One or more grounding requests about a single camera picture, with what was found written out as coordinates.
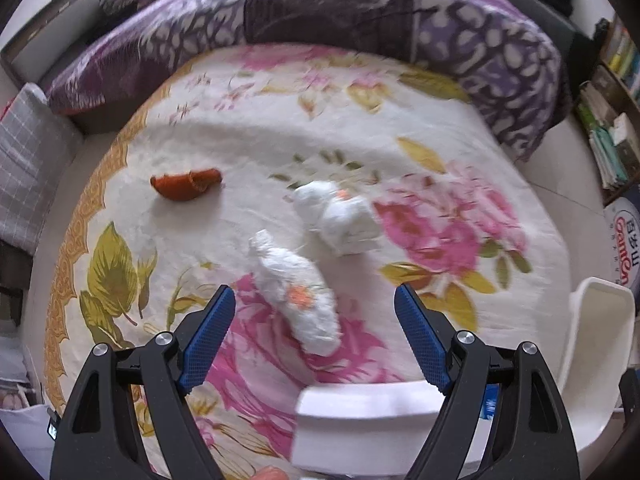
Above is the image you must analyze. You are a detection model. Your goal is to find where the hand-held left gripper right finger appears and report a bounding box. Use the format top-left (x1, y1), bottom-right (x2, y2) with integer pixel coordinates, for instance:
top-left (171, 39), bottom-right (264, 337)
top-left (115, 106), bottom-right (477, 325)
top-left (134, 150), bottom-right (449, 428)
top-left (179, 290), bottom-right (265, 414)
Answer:
top-left (395, 284), bottom-right (581, 480)

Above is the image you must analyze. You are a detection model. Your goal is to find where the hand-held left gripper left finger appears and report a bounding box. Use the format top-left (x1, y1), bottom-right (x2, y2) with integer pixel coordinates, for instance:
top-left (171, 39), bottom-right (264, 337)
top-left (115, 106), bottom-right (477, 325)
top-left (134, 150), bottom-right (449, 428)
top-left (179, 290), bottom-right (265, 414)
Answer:
top-left (50, 285), bottom-right (236, 480)

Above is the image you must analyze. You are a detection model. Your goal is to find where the white plastic waste bin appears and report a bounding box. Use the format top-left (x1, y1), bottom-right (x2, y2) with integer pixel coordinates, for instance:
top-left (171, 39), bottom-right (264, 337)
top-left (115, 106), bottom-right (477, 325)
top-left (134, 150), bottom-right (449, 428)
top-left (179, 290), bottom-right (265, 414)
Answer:
top-left (294, 277), bottom-right (639, 477)

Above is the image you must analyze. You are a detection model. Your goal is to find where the white tissue wad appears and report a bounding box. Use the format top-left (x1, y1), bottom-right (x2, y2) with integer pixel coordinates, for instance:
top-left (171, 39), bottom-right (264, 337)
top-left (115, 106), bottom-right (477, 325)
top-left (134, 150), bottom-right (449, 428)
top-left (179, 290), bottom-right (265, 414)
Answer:
top-left (292, 181), bottom-right (381, 257)
top-left (248, 230), bottom-right (344, 359)

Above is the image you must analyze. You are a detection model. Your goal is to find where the orange peel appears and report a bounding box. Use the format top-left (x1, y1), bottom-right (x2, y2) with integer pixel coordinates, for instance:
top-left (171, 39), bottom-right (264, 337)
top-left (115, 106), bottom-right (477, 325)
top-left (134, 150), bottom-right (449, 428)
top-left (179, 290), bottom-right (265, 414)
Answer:
top-left (150, 167), bottom-right (224, 204)

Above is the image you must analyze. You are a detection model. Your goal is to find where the floral cloth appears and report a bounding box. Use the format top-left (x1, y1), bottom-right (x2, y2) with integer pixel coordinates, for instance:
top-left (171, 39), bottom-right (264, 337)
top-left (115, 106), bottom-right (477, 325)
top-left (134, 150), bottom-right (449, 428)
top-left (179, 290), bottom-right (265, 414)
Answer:
top-left (44, 42), bottom-right (574, 480)

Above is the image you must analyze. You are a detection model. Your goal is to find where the blue water carton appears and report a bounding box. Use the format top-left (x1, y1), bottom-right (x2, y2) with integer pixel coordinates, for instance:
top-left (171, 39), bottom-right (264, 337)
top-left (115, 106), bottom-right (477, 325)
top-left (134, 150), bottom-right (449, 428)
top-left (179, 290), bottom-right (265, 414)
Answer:
top-left (602, 195), bottom-right (640, 292)

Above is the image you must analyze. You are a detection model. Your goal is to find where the grey checked cushion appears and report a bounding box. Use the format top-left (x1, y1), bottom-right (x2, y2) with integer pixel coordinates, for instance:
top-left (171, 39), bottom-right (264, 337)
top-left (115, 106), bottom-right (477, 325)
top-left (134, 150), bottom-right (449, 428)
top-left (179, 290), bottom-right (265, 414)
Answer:
top-left (0, 82), bottom-right (84, 257)

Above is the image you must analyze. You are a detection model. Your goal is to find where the stack of teal booklets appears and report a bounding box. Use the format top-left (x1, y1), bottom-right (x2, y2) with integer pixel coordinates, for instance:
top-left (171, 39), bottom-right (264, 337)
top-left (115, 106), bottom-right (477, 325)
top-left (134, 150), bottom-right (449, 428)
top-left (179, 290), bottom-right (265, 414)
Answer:
top-left (587, 127), bottom-right (629, 190)

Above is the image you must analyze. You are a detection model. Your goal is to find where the wooden bookshelf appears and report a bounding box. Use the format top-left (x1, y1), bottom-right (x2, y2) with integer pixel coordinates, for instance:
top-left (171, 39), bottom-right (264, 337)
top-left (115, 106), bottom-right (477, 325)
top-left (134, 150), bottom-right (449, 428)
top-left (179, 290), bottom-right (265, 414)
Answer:
top-left (575, 15), bottom-right (640, 196)

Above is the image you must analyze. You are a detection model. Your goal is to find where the black bench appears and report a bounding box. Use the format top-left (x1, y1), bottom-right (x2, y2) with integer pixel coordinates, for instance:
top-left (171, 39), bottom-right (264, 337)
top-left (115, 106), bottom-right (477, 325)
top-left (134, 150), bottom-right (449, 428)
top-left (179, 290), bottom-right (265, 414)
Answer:
top-left (480, 0), bottom-right (578, 68)

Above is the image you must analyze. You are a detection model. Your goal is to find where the dark bed headboard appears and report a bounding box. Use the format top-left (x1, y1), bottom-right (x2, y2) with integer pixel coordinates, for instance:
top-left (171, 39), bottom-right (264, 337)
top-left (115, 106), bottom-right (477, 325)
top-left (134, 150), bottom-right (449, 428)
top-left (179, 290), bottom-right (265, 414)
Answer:
top-left (0, 0), bottom-right (117, 82)

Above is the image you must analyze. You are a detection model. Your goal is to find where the purple patterned bedspread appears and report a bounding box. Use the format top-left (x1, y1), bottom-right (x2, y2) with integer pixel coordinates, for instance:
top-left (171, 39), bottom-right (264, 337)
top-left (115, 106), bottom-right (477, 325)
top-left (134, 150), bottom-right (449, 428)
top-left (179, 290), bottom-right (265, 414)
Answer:
top-left (45, 0), bottom-right (572, 162)

